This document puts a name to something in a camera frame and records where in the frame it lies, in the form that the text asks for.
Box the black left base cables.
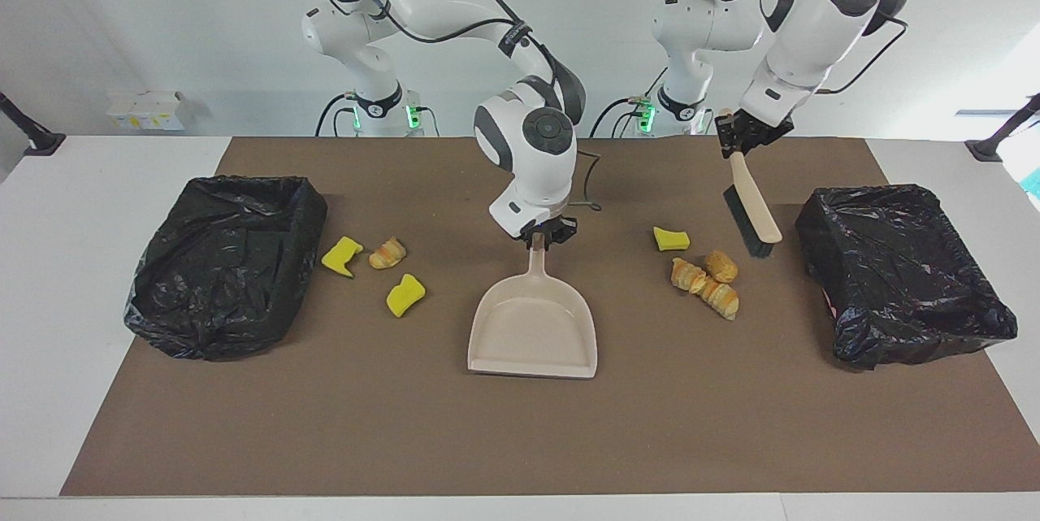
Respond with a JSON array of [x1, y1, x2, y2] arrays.
[[589, 66, 669, 138]]

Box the small toy croissant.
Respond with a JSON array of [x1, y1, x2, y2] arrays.
[[369, 237, 408, 271]]

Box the long toy croissant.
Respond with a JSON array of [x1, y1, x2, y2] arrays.
[[700, 277, 740, 321]]

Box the round brown toy bun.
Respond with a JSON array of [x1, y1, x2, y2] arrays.
[[704, 250, 739, 284]]

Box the black base cables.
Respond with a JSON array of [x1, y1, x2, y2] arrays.
[[589, 66, 669, 138], [315, 94, 358, 137]]

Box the white cardboard box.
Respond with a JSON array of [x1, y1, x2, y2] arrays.
[[106, 90, 186, 132]]

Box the short toy croissant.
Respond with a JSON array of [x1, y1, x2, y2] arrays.
[[671, 258, 709, 294]]

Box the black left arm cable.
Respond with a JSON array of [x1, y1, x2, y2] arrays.
[[721, 0, 909, 95]]

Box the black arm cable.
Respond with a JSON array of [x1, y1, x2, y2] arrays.
[[323, 0, 604, 213], [721, 0, 909, 95]]

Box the black bag lined bin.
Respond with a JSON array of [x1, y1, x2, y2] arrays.
[[123, 175, 329, 363], [795, 184, 1019, 372]]

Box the beige brush black bristles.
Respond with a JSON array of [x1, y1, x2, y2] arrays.
[[718, 108, 783, 258]]

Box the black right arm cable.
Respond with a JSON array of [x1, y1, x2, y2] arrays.
[[323, 0, 604, 213]]

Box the black right base cables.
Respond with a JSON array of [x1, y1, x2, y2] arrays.
[[315, 94, 358, 137]]

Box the beige plastic dustpan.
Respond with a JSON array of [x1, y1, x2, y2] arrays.
[[467, 241, 599, 380]]

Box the brown table mat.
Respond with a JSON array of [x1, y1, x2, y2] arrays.
[[61, 137, 1040, 497]]

